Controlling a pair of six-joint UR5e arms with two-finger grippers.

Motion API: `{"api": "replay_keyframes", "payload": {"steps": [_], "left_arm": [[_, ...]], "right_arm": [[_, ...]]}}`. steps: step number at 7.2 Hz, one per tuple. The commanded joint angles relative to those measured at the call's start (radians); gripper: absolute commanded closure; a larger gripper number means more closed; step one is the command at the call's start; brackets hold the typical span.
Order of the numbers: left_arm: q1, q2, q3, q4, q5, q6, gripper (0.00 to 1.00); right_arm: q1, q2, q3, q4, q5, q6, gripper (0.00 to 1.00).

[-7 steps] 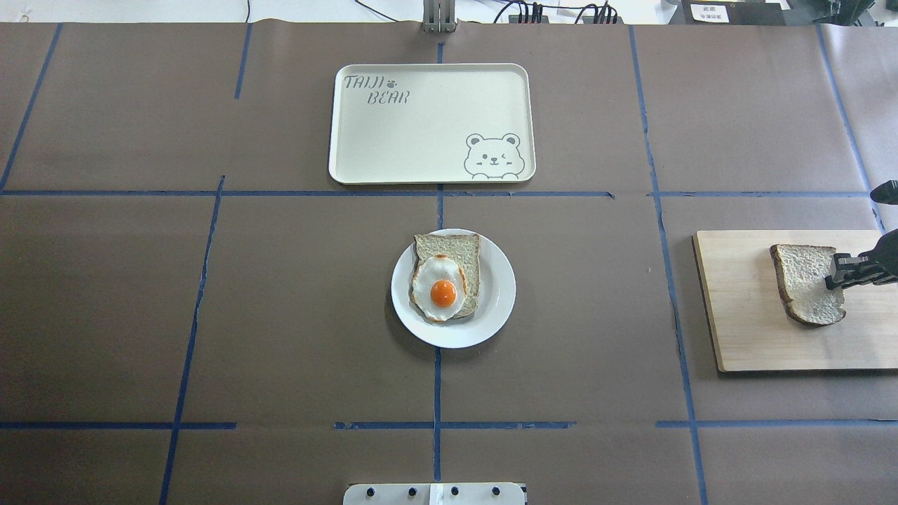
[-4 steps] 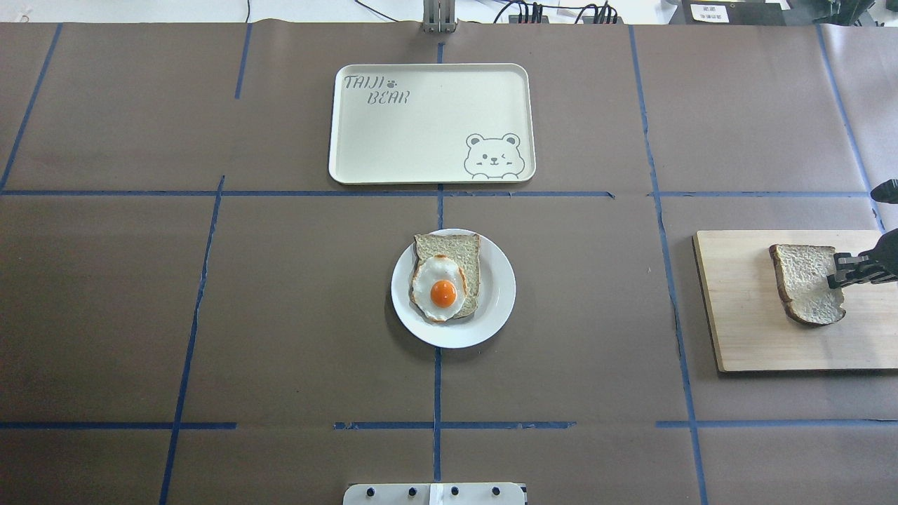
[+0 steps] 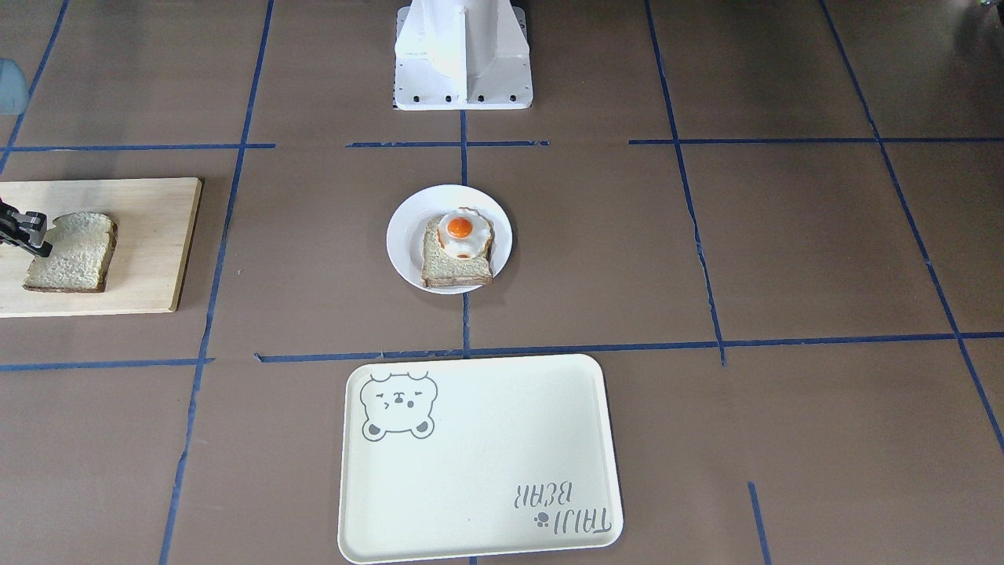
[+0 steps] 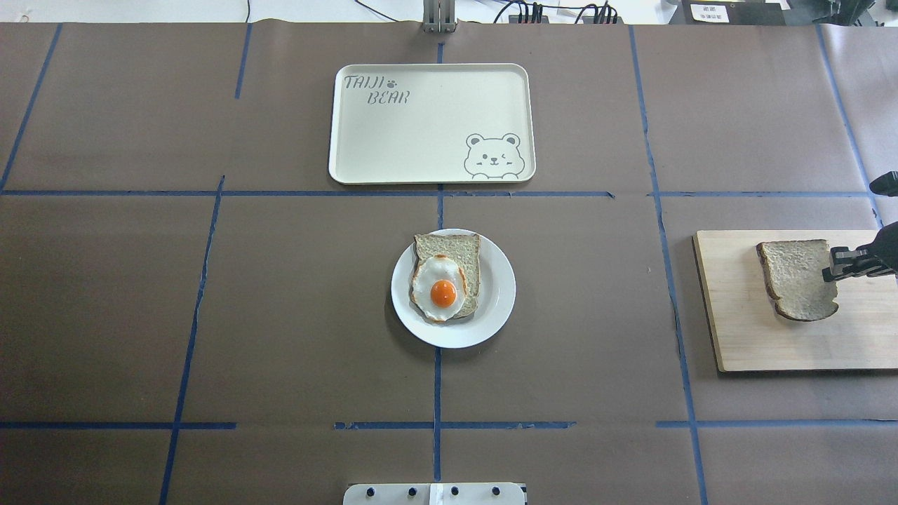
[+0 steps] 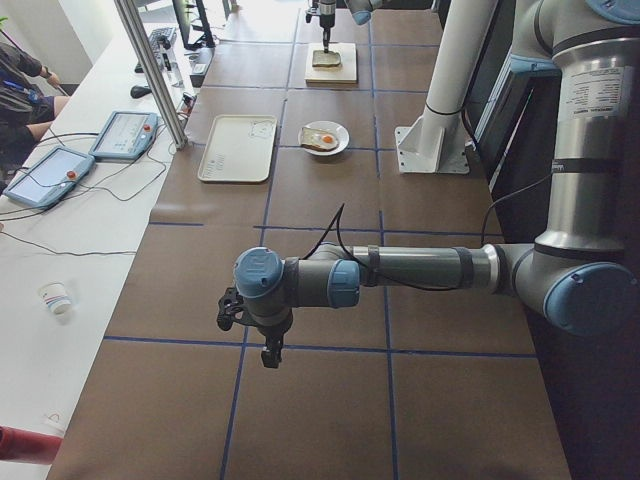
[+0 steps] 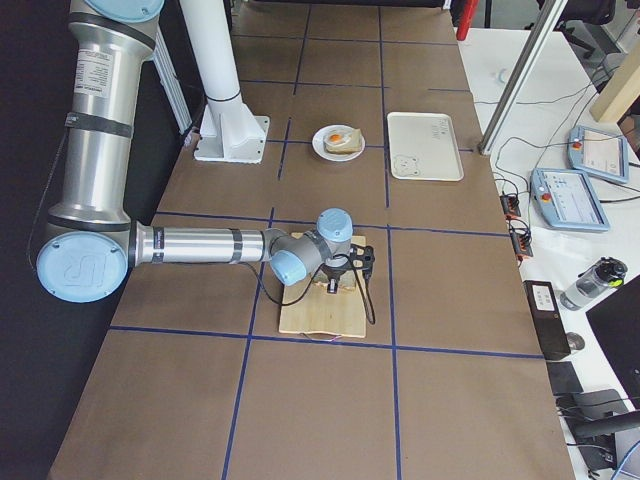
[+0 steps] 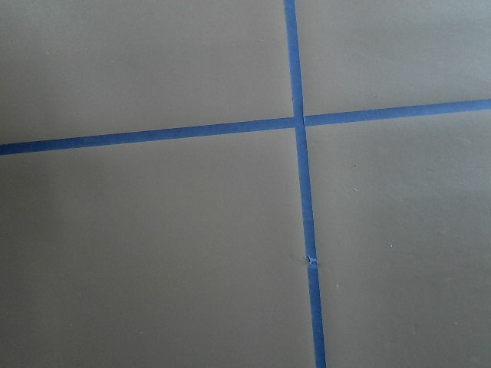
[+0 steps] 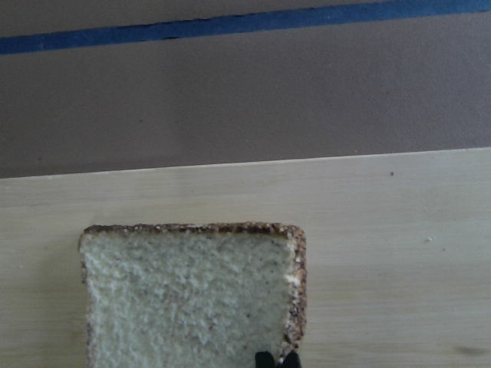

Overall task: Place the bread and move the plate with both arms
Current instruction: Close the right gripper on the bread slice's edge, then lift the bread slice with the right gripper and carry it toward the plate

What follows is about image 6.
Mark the bread slice on plate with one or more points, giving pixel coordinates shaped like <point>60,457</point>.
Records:
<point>353,146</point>

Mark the white round plate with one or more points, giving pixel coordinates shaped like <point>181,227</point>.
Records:
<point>318,145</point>

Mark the near teach pendant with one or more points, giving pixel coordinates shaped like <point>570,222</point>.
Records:
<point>567,200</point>

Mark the bread slice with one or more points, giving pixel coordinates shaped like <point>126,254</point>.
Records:
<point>353,146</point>
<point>347,282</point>

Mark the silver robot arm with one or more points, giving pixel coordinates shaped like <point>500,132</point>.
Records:
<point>91,241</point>

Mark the fried egg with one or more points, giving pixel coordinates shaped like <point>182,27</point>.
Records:
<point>336,139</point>

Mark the teach pendant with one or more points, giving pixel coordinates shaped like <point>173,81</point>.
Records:
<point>567,200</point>
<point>599,154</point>

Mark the clear water bottle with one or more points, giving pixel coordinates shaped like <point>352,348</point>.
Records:
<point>605,274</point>

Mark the cream bear tray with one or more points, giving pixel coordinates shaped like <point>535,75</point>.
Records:
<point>423,146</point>

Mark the black monitor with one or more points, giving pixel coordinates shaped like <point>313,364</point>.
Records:
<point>615,324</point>

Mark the far teach pendant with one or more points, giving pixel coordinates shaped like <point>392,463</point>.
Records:
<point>599,154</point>

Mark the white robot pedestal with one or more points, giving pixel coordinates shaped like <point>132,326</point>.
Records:
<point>229,131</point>

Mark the wooden cutting board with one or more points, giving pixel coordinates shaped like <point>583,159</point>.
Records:
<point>307,308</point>

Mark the black rectangular box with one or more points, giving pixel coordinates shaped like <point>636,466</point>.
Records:
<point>546,319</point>

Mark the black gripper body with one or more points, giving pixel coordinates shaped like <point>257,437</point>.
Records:
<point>333,273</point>

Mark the aluminium frame post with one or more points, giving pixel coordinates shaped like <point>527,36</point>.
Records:
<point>537,38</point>

